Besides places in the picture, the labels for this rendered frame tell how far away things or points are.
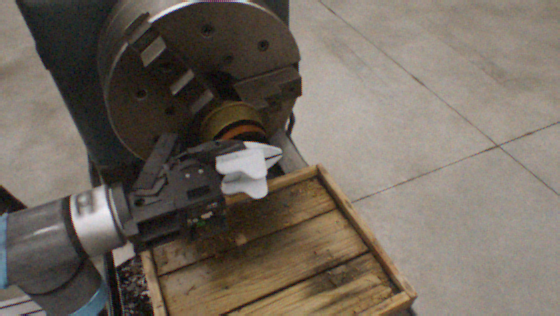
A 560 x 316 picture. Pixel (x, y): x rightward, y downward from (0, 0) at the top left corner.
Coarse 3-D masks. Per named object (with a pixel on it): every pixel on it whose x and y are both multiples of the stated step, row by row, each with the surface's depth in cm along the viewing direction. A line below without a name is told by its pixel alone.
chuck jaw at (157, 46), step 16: (144, 32) 50; (144, 48) 51; (160, 48) 48; (176, 48) 53; (144, 64) 49; (160, 64) 49; (176, 64) 50; (192, 64) 54; (176, 80) 52; (192, 80) 50; (208, 80) 56; (176, 96) 51; (192, 96) 52; (208, 96) 51; (192, 112) 52; (208, 112) 52
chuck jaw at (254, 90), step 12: (264, 72) 62; (276, 72) 62; (288, 72) 61; (240, 84) 60; (252, 84) 60; (264, 84) 59; (276, 84) 59; (288, 84) 60; (300, 84) 61; (240, 96) 58; (252, 96) 58; (264, 96) 57; (276, 96) 58; (288, 96) 62; (300, 96) 63; (264, 108) 56; (276, 108) 60; (264, 120) 58
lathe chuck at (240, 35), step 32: (160, 0) 51; (192, 0) 50; (224, 0) 51; (256, 0) 56; (128, 32) 52; (160, 32) 50; (192, 32) 52; (224, 32) 54; (256, 32) 56; (288, 32) 59; (128, 64) 51; (224, 64) 58; (256, 64) 60; (288, 64) 63; (128, 96) 54; (160, 96) 57; (224, 96) 67; (128, 128) 58; (160, 128) 60
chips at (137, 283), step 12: (120, 264) 99; (132, 264) 97; (120, 276) 97; (132, 276) 95; (144, 276) 90; (120, 288) 89; (132, 288) 93; (144, 288) 93; (132, 300) 91; (144, 300) 89; (132, 312) 87; (144, 312) 86
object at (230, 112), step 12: (216, 108) 52; (228, 108) 52; (240, 108) 53; (252, 108) 54; (204, 120) 52; (216, 120) 52; (228, 120) 51; (240, 120) 51; (252, 120) 52; (204, 132) 53; (216, 132) 51; (228, 132) 50; (240, 132) 50; (252, 132) 50; (264, 132) 52
